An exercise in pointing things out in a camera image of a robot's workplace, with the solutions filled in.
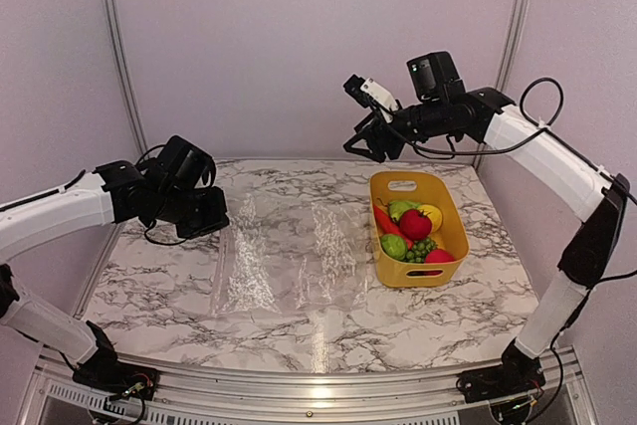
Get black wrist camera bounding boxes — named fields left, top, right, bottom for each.
left=157, top=135, right=216, bottom=191
left=406, top=51, right=466, bottom=103

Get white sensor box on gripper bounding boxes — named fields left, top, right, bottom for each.
left=343, top=75, right=400, bottom=122

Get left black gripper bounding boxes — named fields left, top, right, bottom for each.
left=155, top=185, right=228, bottom=240

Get green toy pepper front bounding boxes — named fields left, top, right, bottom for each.
left=380, top=234, right=409, bottom=261

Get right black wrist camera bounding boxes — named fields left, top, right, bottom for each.
left=406, top=51, right=466, bottom=103

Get red toy fruit front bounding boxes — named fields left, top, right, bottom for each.
left=424, top=249, right=455, bottom=264

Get right aluminium frame post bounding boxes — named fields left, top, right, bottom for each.
left=472, top=0, right=537, bottom=170

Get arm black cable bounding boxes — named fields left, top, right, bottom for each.
left=143, top=223, right=188, bottom=247
left=387, top=77, right=566, bottom=160

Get red toy tomato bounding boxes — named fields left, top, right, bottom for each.
left=399, top=209, right=433, bottom=241

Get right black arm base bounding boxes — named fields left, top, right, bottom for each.
left=456, top=364, right=546, bottom=403

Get green toy grapes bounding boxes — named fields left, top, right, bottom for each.
left=404, top=238, right=438, bottom=264

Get yellow plastic basket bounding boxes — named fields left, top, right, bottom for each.
left=369, top=171, right=470, bottom=288

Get green toy pepper back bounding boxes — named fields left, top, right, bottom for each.
left=388, top=200, right=421, bottom=223

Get orange toy carrot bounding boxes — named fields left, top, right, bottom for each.
left=372, top=203, right=413, bottom=249

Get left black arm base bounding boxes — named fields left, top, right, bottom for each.
left=73, top=361, right=159, bottom=401

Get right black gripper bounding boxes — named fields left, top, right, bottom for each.
left=343, top=98, right=449, bottom=163

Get aluminium frame post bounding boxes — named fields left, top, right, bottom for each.
left=103, top=0, right=148, bottom=154
left=472, top=0, right=537, bottom=170

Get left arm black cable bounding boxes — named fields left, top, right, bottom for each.
left=143, top=223, right=188, bottom=247

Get left aluminium frame post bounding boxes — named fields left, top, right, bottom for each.
left=103, top=0, right=148, bottom=154

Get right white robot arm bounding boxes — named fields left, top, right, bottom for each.
left=343, top=76, right=634, bottom=393

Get yellow toy lemon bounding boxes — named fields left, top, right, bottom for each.
left=418, top=204, right=443, bottom=233

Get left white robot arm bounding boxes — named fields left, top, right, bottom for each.
left=1, top=161, right=229, bottom=390

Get clear zip top bag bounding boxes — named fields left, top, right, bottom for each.
left=210, top=194, right=370, bottom=317

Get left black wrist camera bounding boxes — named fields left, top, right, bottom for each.
left=157, top=135, right=216, bottom=191

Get aluminium front rail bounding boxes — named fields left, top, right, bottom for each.
left=17, top=347, right=598, bottom=424

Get green toy pepper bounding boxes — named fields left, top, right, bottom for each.
left=380, top=234, right=409, bottom=261
left=388, top=200, right=421, bottom=223

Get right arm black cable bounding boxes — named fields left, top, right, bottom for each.
left=387, top=77, right=566, bottom=160

